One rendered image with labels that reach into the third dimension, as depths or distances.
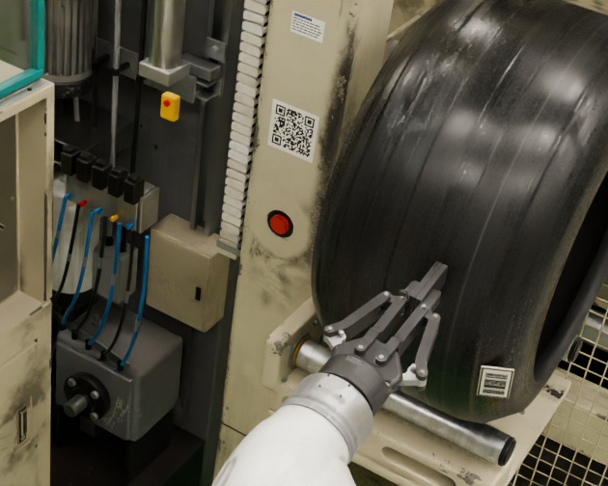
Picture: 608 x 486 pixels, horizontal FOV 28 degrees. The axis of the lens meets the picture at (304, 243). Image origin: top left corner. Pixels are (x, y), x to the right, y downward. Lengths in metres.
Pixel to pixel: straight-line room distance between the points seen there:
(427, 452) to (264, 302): 0.35
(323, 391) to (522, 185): 0.36
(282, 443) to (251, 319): 0.76
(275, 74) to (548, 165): 0.45
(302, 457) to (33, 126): 0.73
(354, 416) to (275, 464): 0.11
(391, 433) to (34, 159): 0.64
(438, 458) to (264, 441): 0.61
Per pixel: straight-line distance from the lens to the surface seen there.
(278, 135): 1.72
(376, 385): 1.26
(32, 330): 1.87
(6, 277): 1.84
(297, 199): 1.75
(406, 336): 1.33
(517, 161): 1.41
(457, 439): 1.73
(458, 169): 1.42
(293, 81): 1.67
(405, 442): 1.76
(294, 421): 1.19
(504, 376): 1.50
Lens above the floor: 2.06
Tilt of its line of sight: 35 degrees down
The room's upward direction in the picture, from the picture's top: 9 degrees clockwise
